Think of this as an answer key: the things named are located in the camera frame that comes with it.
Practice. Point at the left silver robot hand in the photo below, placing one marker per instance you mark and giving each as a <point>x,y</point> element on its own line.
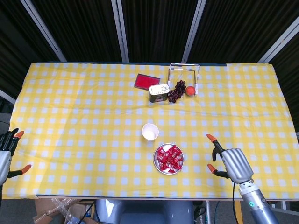
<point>4,161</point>

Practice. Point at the orange red round fruit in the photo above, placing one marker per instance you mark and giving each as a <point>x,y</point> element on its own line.
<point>190,91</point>

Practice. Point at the brown cardboard box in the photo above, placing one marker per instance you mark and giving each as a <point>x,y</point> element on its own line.
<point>43,206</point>

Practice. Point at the red rectangular tray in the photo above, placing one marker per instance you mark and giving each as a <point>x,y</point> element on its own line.
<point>146,81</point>

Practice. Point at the luncheon meat tin can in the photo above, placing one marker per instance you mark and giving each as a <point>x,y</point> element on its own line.
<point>158,92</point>

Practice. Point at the yellow white checked tablecloth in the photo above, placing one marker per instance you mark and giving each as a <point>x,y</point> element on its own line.
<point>93,116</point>

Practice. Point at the round metal plate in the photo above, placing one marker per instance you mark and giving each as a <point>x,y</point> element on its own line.
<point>165,147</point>

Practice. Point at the white paper cup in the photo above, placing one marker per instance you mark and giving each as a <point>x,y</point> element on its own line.
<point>149,133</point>

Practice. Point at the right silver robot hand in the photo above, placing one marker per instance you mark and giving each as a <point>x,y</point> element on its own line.
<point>236,163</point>

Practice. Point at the black curtain panel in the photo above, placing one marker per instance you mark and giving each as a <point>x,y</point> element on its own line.
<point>158,28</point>
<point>292,81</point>
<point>81,28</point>
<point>14,46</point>
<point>233,28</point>

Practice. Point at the grey robot torso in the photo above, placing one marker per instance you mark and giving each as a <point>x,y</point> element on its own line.
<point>144,212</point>

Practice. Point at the dark purple grape bunch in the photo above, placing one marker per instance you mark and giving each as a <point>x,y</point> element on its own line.
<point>178,87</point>

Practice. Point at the white partition post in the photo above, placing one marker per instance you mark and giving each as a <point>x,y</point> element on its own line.
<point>194,30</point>
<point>120,30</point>
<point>278,40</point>
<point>44,30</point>
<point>7,96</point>

